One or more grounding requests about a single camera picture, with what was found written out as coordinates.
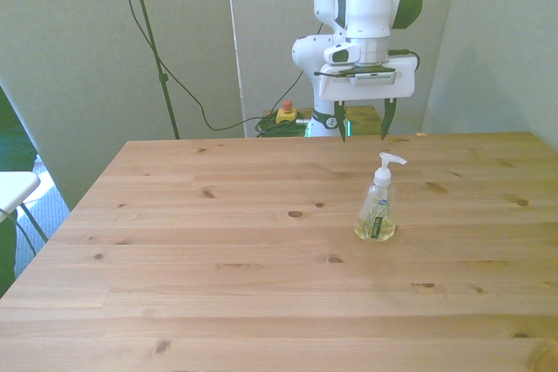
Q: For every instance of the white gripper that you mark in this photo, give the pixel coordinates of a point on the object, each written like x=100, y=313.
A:
x=403, y=80

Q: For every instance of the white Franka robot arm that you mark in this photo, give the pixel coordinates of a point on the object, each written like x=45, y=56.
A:
x=368, y=2

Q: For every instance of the clear sanitizer pump bottle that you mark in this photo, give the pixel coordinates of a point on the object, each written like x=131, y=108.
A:
x=377, y=215

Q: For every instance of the yellow emergency stop button box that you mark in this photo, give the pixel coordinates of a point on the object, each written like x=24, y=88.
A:
x=287, y=115

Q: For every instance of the dark tripod stand pole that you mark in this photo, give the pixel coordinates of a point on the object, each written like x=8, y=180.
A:
x=150, y=36

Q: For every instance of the white folding chair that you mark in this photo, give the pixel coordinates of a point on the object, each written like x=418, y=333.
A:
x=15, y=187

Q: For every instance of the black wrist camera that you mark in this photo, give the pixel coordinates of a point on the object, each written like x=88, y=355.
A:
x=370, y=78

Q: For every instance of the white vertical wall strip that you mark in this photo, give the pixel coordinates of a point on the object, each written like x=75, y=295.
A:
x=234, y=41

